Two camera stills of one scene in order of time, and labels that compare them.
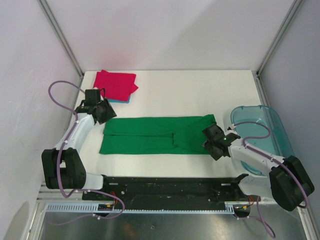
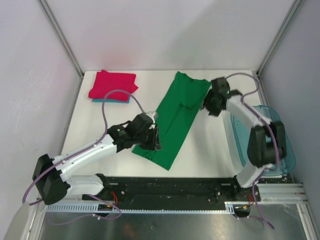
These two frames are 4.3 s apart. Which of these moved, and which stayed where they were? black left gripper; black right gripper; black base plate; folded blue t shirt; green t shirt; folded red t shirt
Moved: green t shirt; black right gripper; black left gripper
Stayed: black base plate; folded red t shirt; folded blue t shirt
